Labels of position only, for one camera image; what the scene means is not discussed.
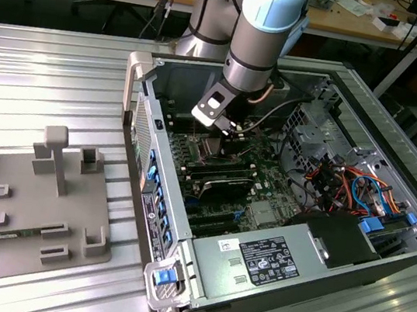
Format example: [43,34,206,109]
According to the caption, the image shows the CPU socket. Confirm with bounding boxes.
[191,132,224,165]

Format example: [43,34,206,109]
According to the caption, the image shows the black expansion slot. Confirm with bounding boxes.
[184,204,243,244]

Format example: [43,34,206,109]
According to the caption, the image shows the perforated metal drive cage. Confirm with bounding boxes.
[276,99,358,175]

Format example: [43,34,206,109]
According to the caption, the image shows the green motherboard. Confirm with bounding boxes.
[149,105,318,254]

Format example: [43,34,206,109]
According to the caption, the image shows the black graphics card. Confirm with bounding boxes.
[185,167,255,213]

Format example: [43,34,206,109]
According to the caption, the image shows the silver chipset heatsink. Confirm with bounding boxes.
[247,200,279,228]

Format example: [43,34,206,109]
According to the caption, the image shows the blue card retainer clips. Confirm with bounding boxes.
[135,149,187,246]

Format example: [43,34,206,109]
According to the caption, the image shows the open grey PC case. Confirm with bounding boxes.
[89,42,417,312]

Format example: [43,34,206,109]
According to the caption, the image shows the black chair base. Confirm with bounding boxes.
[68,0,150,40]

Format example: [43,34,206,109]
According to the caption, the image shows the black plastic air shroud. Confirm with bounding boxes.
[280,205,387,277]

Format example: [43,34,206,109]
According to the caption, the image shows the grey power supply unit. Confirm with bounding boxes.
[182,207,334,312]

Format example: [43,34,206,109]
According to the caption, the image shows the blue disk carrier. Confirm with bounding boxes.
[357,215,387,236]

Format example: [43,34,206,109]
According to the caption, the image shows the white box with black top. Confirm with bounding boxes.
[370,15,411,40]

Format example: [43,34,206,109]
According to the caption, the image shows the grey parts rack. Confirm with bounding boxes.
[0,116,130,308]

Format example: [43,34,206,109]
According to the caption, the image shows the green RAM stick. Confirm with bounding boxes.
[0,224,43,248]

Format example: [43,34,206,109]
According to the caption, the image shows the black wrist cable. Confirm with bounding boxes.
[241,85,315,145]

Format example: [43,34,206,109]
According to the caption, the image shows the plain grey case handle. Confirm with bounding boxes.
[120,49,158,115]

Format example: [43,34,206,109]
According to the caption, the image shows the red orange wire bundle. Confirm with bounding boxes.
[301,157,415,227]

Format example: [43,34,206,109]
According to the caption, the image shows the black hanging cable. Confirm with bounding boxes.
[138,0,180,44]

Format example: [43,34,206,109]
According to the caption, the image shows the blue wire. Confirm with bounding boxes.
[347,172,393,220]

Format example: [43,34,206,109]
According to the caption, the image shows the grey handle with blue latch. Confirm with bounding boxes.
[137,254,198,312]

